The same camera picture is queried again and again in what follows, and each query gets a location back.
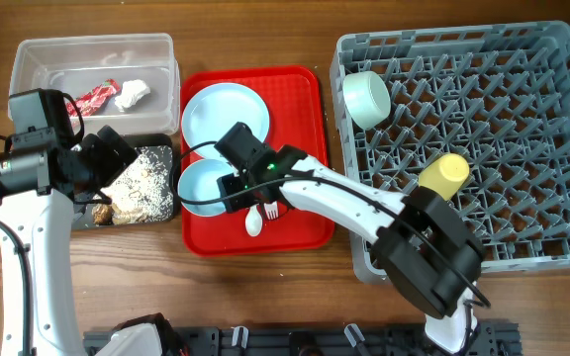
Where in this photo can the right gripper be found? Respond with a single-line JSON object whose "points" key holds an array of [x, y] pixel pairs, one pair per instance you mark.
{"points": [[230, 185]]}

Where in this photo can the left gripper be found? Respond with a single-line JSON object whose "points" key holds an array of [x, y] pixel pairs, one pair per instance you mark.
{"points": [[112, 163]]}

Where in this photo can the white plastic fork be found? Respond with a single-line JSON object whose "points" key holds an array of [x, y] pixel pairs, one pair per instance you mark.
{"points": [[271, 211]]}

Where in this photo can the white plastic spoon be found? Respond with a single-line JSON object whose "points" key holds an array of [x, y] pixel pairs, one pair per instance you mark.
{"points": [[253, 222]]}

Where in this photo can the red snack wrapper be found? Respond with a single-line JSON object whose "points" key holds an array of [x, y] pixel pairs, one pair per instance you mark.
{"points": [[92, 101]]}

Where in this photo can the food leftovers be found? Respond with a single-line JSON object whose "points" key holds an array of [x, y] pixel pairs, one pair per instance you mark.
{"points": [[134, 190]]}

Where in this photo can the light blue small bowl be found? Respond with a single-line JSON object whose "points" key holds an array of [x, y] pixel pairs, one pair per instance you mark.
{"points": [[198, 182]]}

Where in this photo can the white napkin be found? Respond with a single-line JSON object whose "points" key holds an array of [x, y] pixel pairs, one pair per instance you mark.
{"points": [[132, 91]]}

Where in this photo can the light blue plate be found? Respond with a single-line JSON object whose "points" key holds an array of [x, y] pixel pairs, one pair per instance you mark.
{"points": [[213, 111]]}

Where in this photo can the mint green bowl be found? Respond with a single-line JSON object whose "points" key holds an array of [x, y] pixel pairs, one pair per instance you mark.
{"points": [[366, 98]]}

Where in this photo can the yellow plastic cup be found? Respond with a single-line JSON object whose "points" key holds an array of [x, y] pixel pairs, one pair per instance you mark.
{"points": [[446, 175]]}

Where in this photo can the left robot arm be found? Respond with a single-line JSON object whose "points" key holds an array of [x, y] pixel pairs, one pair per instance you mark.
{"points": [[48, 170]]}

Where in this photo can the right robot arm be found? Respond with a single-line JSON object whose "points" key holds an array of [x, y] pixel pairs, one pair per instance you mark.
{"points": [[424, 246]]}

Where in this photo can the black waste tray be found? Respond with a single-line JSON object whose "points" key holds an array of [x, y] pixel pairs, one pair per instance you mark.
{"points": [[156, 143]]}

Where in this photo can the grey dishwasher rack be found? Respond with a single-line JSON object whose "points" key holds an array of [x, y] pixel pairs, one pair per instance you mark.
{"points": [[498, 95]]}

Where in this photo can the red serving tray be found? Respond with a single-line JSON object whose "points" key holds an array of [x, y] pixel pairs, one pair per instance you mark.
{"points": [[293, 98]]}

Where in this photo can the clear plastic bin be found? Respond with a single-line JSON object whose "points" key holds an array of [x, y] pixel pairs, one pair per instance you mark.
{"points": [[76, 65]]}

